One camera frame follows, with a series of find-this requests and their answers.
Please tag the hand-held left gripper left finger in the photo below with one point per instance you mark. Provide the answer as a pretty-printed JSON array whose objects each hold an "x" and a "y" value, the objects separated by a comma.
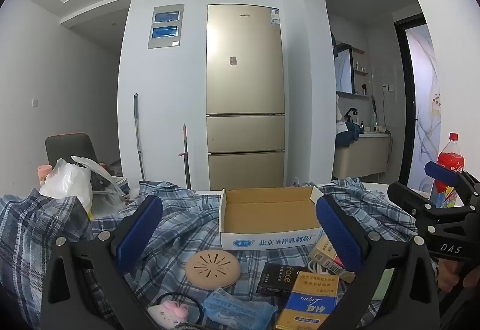
[{"x": 138, "y": 228}]

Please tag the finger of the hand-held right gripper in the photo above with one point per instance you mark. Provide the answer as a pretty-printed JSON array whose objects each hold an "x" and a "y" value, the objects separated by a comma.
[
  {"x": 408, "y": 197},
  {"x": 442, "y": 174}
]

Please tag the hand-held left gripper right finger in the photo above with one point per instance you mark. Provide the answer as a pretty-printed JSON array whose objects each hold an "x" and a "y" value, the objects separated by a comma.
[{"x": 337, "y": 232}]

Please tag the gold cardboard carton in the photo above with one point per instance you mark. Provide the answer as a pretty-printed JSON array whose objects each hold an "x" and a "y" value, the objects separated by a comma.
[{"x": 321, "y": 251}]

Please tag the cardboard box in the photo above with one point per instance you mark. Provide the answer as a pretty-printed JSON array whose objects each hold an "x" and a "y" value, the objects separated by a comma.
[{"x": 270, "y": 217}]

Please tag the black tissue pack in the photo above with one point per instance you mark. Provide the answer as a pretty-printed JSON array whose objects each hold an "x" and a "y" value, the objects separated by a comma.
[{"x": 277, "y": 277}]

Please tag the yellow tissue pack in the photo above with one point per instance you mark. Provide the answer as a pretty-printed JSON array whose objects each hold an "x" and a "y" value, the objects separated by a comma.
[{"x": 307, "y": 303}]

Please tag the blue tissue pack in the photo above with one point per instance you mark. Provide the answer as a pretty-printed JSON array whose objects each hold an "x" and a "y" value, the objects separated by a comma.
[{"x": 236, "y": 309}]

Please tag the person's right hand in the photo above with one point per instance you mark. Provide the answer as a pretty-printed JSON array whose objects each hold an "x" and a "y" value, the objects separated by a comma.
[{"x": 448, "y": 273}]

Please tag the red cola bottle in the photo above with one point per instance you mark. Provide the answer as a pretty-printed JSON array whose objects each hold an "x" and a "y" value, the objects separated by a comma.
[{"x": 450, "y": 159}]

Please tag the blue plaid shirt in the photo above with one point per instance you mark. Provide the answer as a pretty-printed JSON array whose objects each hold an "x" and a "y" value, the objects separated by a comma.
[{"x": 187, "y": 225}]

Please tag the beige sink cabinet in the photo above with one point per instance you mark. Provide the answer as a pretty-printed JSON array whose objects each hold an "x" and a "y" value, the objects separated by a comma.
[{"x": 360, "y": 157}]

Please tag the white paper roll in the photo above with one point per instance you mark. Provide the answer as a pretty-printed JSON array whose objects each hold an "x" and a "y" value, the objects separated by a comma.
[{"x": 378, "y": 128}]

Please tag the printed glass door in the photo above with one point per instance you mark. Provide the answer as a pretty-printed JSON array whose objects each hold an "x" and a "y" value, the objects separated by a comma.
[{"x": 423, "y": 97}]

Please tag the round beige perforated disc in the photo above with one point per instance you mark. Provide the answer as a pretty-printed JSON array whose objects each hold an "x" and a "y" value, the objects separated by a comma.
[{"x": 212, "y": 268}]

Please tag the white plastic bag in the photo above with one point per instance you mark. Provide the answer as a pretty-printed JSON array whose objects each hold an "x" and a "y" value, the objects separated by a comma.
[{"x": 67, "y": 183}]

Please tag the red-tipped metal stick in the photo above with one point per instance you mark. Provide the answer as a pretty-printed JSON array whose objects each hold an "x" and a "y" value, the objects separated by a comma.
[{"x": 185, "y": 157}]

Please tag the blue cloth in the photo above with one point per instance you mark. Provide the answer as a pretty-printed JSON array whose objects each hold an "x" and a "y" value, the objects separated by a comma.
[{"x": 347, "y": 135}]

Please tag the black faucet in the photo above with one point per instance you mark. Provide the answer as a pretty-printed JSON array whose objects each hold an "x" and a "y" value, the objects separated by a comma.
[{"x": 350, "y": 114}]

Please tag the grey chair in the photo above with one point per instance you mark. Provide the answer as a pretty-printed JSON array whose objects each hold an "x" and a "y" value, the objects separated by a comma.
[{"x": 67, "y": 150}]

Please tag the pink cup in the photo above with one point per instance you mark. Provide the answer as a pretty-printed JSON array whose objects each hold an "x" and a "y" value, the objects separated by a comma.
[{"x": 43, "y": 173}]

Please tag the bathroom mirror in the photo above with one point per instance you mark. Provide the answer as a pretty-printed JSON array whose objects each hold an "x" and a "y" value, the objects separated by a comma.
[{"x": 344, "y": 69}]

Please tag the gold refrigerator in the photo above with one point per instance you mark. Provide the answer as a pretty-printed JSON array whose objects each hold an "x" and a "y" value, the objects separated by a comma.
[{"x": 243, "y": 90}]

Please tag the fridge magnet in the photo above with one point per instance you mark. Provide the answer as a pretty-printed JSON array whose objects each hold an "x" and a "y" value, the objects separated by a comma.
[{"x": 233, "y": 60}]

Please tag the fridge energy label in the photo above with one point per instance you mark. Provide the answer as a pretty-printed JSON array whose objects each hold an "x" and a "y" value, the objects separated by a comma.
[{"x": 275, "y": 15}]

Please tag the wall socket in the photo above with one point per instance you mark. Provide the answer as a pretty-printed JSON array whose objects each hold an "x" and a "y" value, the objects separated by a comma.
[{"x": 388, "y": 87}]

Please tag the grey wall panel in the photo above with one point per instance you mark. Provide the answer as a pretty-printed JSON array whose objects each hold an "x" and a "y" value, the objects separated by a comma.
[{"x": 165, "y": 26}]

